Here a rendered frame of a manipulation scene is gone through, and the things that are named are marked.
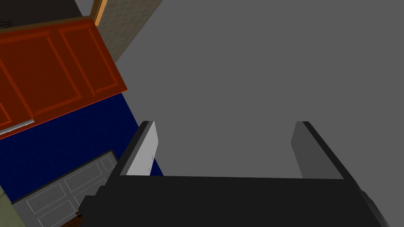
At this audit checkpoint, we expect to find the red wall cupboard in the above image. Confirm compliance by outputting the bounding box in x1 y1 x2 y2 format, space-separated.
0 18 128 140

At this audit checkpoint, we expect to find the grey base cupboard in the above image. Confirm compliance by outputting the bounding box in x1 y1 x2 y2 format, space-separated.
12 149 119 227

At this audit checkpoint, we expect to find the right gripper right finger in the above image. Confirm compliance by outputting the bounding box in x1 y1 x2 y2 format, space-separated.
290 121 354 180

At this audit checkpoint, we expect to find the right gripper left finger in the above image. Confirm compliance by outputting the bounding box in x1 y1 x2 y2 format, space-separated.
119 120 159 177

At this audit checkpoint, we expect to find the silver cupboard handle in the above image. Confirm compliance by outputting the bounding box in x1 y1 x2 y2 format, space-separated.
0 119 35 136

